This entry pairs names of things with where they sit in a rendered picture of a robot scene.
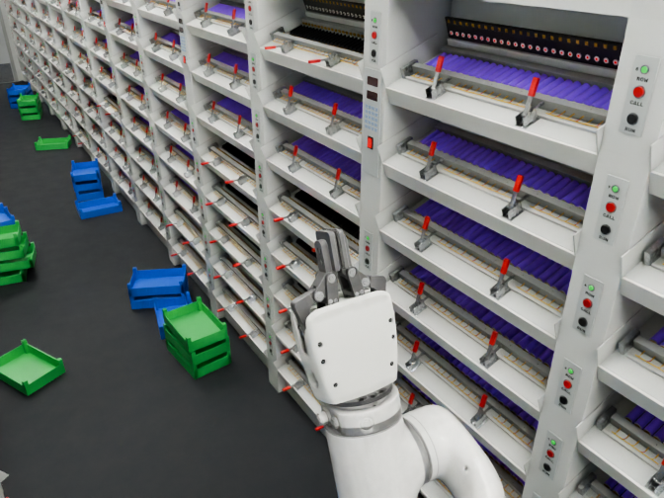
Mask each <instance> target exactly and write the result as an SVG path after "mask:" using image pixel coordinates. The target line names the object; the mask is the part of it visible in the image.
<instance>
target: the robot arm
mask: <svg viewBox="0 0 664 498"><path fill-rule="evenodd" d="M315 235H316V241H315V242H314V247H315V252H316V258H317V263H318V268H319V270H318V271H317V272H316V274H315V280H314V281H313V283H312V285H311V287H310V288H309V290H308V291H307V292H305V293H303V294H302V295H300V296H298V297H297V298H295V299H293V300H292V301H291V303H290V306H291V309H292V312H291V314H290V320H291V326H292V330H293V335H294V338H295V341H296V345H297V348H298V351H299V355H300V358H301V361H302V364H303V367H304V370H305V373H306V376H307V379H308V382H309V384H310V387H311V389H312V391H313V394H314V396H315V397H316V398H317V399H318V400H320V405H321V412H319V413H317V420H318V422H319V424H320V425H321V426H322V425H324V428H325V433H326V438H327V443H328V448H329V453H330V457H331V462H332V468H333V473H334V478H335V483H336V488H337V493H338V498H417V495H418V493H419V490H420V489H421V487H422V486H423V485H424V484H426V483H428V482H430V481H432V480H434V479H439V480H441V481H442V482H443V483H444V484H445V485H446V486H447V487H448V489H449V490H450V492H451V493H452V495H453V497H454V498H505V494H504V490H503V486H502V483H501V481H500V478H499V476H498V474H497V471H496V470H495V468H494V466H493V464H492V463H491V461H490V460H489V458H488V457H487V455H486V454H485V452H484V451H483V450H482V448H481V447H480V446H479V444H478V443H477V442H476V441H475V440H474V439H473V437H472V436H471V435H470V434H469V432H468V431H467V430H466V429H465V427H464V426H463V425H462V423H461V422H460V421H459V420H458V419H457V417H456V416H455V415H454V414H452V413H451V412H450V411H449V410H448V409H446V408H444V407H442V406H439V405H426V406H423V407H420V408H417V409H415V410H412V411H410V412H408V413H405V414H403V415H402V410H401V404H400V398H399V392H398V388H397V387H396V386H395V385H394V384H393V382H394V381H395V380H396V379H397V337H396V325H395V318H394V311H393V306H392V301H391V298H390V295H389V293H388V292H387V291H386V277H385V276H381V275H364V274H363V273H362V272H360V271H359V270H358V269H357V268H356V267H354V266H352V262H351V257H350V251H349V246H348V240H347V237H346V235H345V234H344V232H343V230H342V229H341V228H332V227H329V228H325V230H317V231H315ZM338 280H339V284H340V287H341V291H338Z"/></svg>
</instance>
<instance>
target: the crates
mask: <svg viewBox="0 0 664 498"><path fill-rule="evenodd" d="M28 84H29V85H15V84H14V83H12V85H13V86H12V87H11V88H10V89H8V88H7V89H6V90H7V94H8V100H9V103H10V107H11V109H18V110H19V113H20V115H21V119H22V121H30V120H40V119H41V118H42V103H41V99H40V96H39V92H37V94H36V95H34V94H33V90H32V88H31V84H30V83H28ZM30 90H31V91H30ZM71 143H72V140H71V136H70V134H69V135H68V137H60V138H44V139H41V137H40V136H39V140H38V142H35V148H36V150H52V149H67V148H69V146H70V145H71ZM71 163H72V166H71V172H70V175H71V179H72V183H73V188H74V192H75V193H76V197H77V201H75V205H76V209H77V211H78V213H79V215H80V217H81V219H85V218H90V217H95V216H100V215H105V214H110V213H114V212H119V211H123V207H122V202H121V201H119V200H118V198H117V196H116V193H113V196H112V197H107V198H104V192H103V187H102V182H101V173H100V168H99V162H98V158H95V161H89V162H80V163H74V160H71ZM95 199H97V200H95ZM88 200H93V201H88ZM81 201H87V202H82V203H78V202H81ZM21 235H22V230H21V226H20V223H19V220H15V217H14V216H13V215H12V214H10V213H9V211H8V208H7V207H3V204H2V203H0V286H5V285H10V284H15V283H20V282H26V281H27V271H28V268H33V267H34V266H35V261H36V256H37V250H36V246H35V243H34V242H31V243H30V242H29V238H28V235H27V231H24V232H23V235H22V236H21ZM29 243H30V244H31V246H29ZM132 270H133V274H132V277H131V280H130V282H129V284H127V290H128V295H129V299H130V304H131V309H140V308H152V307H154V308H155V314H156V318H157V323H158V327H159V332H160V336H161V340H163V339H166V345H167V350H168V351H169V352H170V353H171V354H172V355H173V356H174V357H175V359H176V360H177V361H178V362H179V363H180V364H181V365H182V366H183V367H184V368H185V370H186V371H187V372H188V373H189V374H190V375H191V376H192V377H193V378H194V379H197V378H199V377H202V376H204V375H206V374H209V373H211V372H213V371H216V370H218V369H220V368H222V367H224V366H226V365H228V364H231V354H230V343H229V336H228V335H227V326H226V323H225V322H223V323H222V322H221V321H220V320H219V319H218V318H217V317H216V316H215V315H214V314H213V313H212V312H211V311H210V310H209V309H208V308H207V307H206V306H205V305H204V304H203V303H202V298H201V297H200V296H198V297H197V301H196V302H192V299H191V297H190V292H189V291H188V289H189V284H188V276H187V268H186V264H183V265H182V268H173V269H157V270H140V271H138V270H137V268H136V267H133V268H132ZM21 342H22V345H21V346H19V347H17V348H16V349H14V350H12V351H10V352H9V353H7V354H5V355H3V356H1V357H0V379H1V380H3V381H4V382H6V383H8V384H9V385H11V386H13V387H14V388H16V389H18V390H19V391H21V392H23V393H24V394H26V395H28V396H29V395H30V394H32V393H33V392H35V391H37V390H38V389H40V388H41V387H43V386H44V385H46V384H47V383H49V382H51V381H52V380H54V379H55V378H57V377H58V376H60V375H62V374H64V373H65V368H64V364H63V360H62V359H61V358H58V359H56V358H54V357H52V356H50V355H48V354H46V353H44V352H42V351H41V350H39V349H37V348H35V347H33V346H31V345H29V344H28V342H27V340H26V339H23V340H21Z"/></svg>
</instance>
